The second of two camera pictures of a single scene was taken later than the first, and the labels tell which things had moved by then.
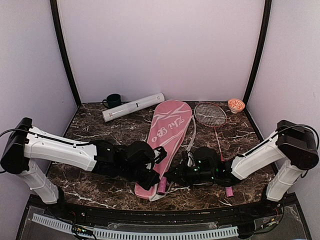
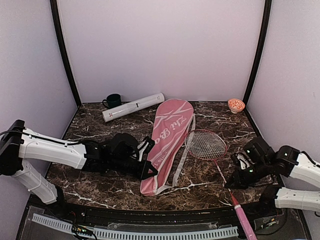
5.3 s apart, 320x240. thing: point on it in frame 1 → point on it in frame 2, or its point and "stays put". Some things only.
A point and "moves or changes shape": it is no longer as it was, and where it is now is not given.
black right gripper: (180, 176) → (240, 181)
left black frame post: (54, 13) stays put
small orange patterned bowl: (235, 105) stays put
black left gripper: (154, 179) → (142, 173)
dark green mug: (112, 100) stays put
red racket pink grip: (162, 186) → (210, 145)
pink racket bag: (169, 126) moves or changes shape
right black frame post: (260, 50) stays put
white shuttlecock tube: (123, 110) stays put
